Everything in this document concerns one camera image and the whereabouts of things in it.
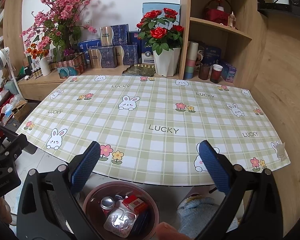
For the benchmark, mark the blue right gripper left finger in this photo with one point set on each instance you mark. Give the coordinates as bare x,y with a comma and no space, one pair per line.
82,165

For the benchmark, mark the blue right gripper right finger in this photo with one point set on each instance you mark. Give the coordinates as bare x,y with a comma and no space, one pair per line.
217,166

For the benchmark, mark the red cigarette pack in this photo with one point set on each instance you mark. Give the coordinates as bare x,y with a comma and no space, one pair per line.
135,204

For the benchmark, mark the floral white plastic package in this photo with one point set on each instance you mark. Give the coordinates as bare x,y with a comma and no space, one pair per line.
120,221

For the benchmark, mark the blue cardboard box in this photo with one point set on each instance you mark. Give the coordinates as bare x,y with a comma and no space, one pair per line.
141,221

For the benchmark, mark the brown plastic trash bin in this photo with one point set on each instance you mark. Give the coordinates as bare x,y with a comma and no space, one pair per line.
119,191

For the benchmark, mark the person left hand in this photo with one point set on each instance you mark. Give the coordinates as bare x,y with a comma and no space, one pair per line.
5,211

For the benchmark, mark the person right hand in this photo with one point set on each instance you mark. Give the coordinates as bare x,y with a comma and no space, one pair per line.
165,231

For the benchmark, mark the green plaid bunny tablecloth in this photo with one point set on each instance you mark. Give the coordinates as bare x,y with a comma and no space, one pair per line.
149,128

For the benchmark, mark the red cup on shelf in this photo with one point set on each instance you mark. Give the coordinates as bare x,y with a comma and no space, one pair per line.
216,73

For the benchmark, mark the white vase orange flowers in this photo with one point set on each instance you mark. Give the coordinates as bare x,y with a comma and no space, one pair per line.
39,59

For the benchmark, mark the white flower pot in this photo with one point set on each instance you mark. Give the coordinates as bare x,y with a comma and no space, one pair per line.
166,62

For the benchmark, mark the stack of pastel cups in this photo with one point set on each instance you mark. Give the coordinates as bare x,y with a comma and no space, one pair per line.
191,60

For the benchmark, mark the white desk fan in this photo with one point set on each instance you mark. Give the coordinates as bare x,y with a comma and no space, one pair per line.
5,61

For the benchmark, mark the dark blue gift box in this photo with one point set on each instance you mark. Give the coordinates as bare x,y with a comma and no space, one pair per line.
103,57

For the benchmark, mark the pink blossom plant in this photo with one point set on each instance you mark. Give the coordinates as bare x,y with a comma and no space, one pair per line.
59,26

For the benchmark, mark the red rose bouquet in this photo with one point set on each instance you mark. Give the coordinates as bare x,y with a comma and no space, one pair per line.
160,30

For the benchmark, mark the red gift basket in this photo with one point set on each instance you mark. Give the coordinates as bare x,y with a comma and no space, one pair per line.
218,14

